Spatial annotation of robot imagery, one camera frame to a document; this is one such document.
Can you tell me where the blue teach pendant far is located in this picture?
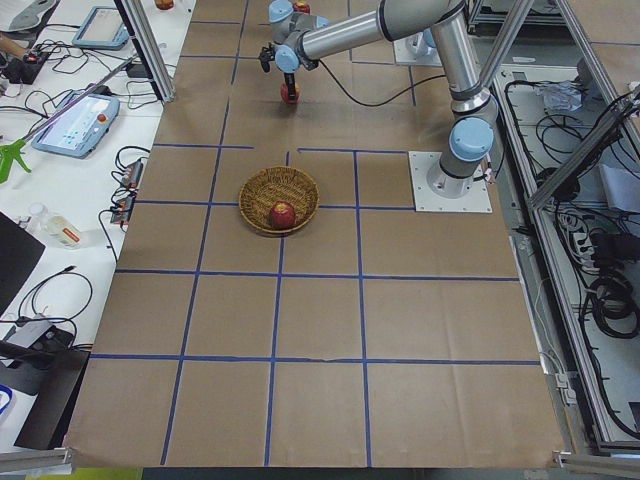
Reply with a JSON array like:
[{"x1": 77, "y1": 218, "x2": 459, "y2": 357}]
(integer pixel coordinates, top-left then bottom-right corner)
[{"x1": 72, "y1": 6, "x2": 129, "y2": 50}]

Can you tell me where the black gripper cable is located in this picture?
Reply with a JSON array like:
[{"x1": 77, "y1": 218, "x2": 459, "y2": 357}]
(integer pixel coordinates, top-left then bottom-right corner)
[{"x1": 318, "y1": 58, "x2": 449, "y2": 107}]

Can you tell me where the blue teach pendant near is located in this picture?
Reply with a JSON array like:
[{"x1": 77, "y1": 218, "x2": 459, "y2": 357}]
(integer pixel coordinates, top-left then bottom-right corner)
[{"x1": 31, "y1": 93, "x2": 120, "y2": 158}]

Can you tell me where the blue teach pendant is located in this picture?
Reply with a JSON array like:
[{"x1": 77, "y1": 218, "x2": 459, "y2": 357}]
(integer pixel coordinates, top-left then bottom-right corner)
[
  {"x1": 72, "y1": 6, "x2": 129, "y2": 50},
  {"x1": 31, "y1": 93, "x2": 120, "y2": 158}
]

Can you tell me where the red apple on plate far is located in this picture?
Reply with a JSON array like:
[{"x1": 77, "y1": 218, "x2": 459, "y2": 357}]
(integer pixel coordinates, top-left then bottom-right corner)
[{"x1": 293, "y1": 0, "x2": 311, "y2": 14}]

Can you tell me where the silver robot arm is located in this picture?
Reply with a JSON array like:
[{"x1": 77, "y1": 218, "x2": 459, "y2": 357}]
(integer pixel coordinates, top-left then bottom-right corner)
[{"x1": 259, "y1": 1, "x2": 497, "y2": 199}]

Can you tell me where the brown wicker basket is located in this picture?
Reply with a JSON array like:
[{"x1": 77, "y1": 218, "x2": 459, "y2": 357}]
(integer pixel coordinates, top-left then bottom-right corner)
[{"x1": 239, "y1": 166, "x2": 319, "y2": 237}]

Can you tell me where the dark red apple in basket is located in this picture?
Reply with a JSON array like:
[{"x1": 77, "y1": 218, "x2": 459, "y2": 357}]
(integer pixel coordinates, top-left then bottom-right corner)
[{"x1": 269, "y1": 201, "x2": 296, "y2": 230}]

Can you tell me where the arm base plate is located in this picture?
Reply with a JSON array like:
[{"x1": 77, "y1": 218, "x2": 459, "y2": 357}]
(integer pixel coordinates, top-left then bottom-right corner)
[{"x1": 408, "y1": 151, "x2": 493, "y2": 214}]

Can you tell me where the green tipped grabber stick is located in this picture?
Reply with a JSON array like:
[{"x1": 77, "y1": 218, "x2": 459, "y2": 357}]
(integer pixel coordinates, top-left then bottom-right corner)
[{"x1": 0, "y1": 55, "x2": 137, "y2": 186}]

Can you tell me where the aluminium frame post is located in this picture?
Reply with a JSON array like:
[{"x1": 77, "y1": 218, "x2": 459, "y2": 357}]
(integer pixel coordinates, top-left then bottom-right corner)
[{"x1": 114, "y1": 0, "x2": 176, "y2": 104}]

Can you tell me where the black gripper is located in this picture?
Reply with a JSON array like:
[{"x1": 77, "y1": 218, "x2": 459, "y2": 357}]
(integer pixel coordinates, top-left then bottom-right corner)
[{"x1": 258, "y1": 44, "x2": 297, "y2": 103}]

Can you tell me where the yellow red apple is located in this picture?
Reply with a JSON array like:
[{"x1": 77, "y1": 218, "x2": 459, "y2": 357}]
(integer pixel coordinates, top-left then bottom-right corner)
[{"x1": 280, "y1": 83, "x2": 301, "y2": 105}]

